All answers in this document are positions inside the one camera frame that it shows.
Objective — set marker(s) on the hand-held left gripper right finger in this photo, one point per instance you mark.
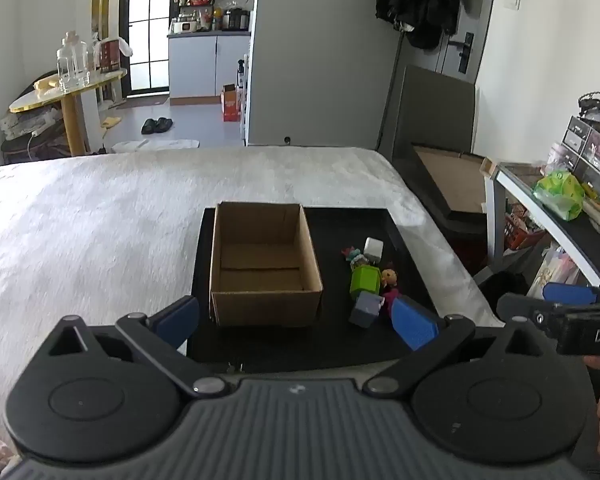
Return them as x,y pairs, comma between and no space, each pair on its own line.
415,325

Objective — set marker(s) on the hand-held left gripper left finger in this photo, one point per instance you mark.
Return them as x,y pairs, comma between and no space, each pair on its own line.
177,317

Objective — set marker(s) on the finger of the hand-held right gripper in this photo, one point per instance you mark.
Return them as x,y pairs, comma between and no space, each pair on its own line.
570,294
515,306

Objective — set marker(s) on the pink figurine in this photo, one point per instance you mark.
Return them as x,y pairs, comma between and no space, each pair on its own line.
390,301

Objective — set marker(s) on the grey cube toy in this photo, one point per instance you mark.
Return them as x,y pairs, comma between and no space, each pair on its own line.
365,310

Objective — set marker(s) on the green cube toy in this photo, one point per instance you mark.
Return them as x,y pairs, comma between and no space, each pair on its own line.
365,280

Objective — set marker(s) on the brown cardboard box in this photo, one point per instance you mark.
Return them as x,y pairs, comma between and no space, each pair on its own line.
265,305

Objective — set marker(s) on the blue figurine red hat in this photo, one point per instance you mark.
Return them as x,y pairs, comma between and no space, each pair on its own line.
355,258

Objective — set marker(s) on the black tray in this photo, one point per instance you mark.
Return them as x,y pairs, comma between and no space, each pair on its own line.
305,345

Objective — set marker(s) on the white printed bag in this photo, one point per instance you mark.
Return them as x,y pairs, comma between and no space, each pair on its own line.
555,272

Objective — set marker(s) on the brown haired figurine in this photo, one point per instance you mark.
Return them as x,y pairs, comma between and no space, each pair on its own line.
390,277

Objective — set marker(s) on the red basket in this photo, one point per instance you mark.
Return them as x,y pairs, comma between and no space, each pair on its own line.
522,230

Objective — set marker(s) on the green tissue pack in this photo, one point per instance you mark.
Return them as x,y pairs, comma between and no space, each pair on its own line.
560,195

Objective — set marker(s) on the dark storage drawers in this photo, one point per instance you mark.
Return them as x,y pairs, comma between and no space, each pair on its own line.
587,147

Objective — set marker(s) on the black ornament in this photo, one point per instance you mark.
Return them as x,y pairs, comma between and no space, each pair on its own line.
594,105

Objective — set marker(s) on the black slipper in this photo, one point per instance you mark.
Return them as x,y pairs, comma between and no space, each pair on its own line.
164,123
149,126

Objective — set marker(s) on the beige slipper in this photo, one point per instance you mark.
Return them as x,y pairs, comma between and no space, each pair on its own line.
110,122

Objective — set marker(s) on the grey leaning board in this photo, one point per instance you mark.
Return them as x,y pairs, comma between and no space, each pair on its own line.
430,110

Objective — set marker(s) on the red carton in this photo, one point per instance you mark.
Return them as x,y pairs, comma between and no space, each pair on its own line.
230,105

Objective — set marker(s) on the round yellow table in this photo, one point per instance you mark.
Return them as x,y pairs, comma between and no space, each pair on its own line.
72,115

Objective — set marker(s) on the pile of folded textiles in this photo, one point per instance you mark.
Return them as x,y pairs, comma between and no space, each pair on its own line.
27,127

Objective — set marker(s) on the white kitchen cabinet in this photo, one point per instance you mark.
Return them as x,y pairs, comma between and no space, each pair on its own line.
200,65

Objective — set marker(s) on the black door lock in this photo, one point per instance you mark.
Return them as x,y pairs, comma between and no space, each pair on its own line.
466,50

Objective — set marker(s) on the yellow cloth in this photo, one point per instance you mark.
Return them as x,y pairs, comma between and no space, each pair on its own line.
46,83

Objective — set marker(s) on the clear glass bottle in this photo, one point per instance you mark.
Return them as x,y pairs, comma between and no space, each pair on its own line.
72,62

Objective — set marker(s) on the white kitchen appliance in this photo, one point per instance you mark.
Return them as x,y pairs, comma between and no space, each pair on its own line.
184,25

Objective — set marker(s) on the black framed glass door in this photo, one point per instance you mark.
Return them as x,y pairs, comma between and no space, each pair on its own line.
125,25

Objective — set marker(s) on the rice cooker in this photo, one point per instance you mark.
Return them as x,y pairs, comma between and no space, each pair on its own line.
236,19

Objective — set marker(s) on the black hanging coat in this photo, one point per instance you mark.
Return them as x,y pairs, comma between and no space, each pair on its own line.
415,0

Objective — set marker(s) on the white frame glass desk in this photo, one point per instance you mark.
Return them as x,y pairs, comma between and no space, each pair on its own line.
575,232

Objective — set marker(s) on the white wall charger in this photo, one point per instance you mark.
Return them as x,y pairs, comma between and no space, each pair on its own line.
373,249

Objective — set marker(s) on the brown panel black frame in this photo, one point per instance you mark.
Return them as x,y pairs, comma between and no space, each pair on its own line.
455,180

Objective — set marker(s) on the white light switch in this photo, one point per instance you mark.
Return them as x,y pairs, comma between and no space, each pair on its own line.
513,1

